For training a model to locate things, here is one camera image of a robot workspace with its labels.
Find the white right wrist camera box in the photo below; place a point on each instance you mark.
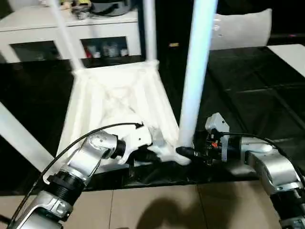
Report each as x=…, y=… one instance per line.
x=217, y=125

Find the grey pillow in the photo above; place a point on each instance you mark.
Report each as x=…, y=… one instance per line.
x=243, y=28

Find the white plastic table top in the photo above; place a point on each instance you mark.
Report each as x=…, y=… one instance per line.
x=119, y=95

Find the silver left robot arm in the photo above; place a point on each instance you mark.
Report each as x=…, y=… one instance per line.
x=81, y=162

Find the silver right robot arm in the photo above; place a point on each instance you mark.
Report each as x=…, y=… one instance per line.
x=271, y=167

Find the white sideboard cabinet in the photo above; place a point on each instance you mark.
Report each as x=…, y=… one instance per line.
x=38, y=31

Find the white flat board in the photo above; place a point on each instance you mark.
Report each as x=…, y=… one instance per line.
x=290, y=56

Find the black cabinet with yellow label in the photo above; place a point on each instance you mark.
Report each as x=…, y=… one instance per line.
x=174, y=26

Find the colourful clutter bundle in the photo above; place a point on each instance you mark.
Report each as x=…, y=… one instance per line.
x=76, y=7

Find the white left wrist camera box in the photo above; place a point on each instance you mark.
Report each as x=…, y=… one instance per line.
x=136, y=137

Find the white plastic table leg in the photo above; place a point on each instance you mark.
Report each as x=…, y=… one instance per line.
x=64, y=33
x=198, y=67
x=21, y=136
x=149, y=28

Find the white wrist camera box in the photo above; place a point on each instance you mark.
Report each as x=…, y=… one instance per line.
x=136, y=137
x=217, y=125

